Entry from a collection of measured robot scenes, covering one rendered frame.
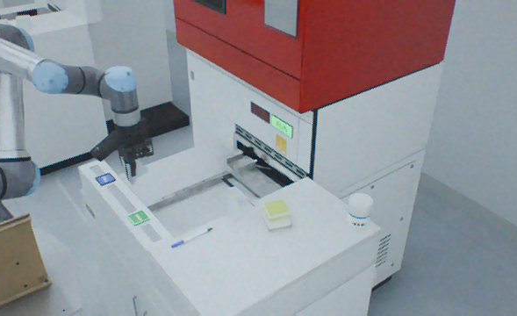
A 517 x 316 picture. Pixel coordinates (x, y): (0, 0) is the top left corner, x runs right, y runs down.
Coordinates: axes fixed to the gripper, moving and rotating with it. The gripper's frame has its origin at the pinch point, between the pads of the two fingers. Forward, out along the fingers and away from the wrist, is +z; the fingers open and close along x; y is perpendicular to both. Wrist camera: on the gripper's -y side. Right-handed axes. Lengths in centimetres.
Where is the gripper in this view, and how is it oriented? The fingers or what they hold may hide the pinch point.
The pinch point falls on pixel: (130, 181)
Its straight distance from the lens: 158.7
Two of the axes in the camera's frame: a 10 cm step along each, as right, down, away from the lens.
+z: 0.0, 8.4, 5.5
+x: -6.0, -4.4, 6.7
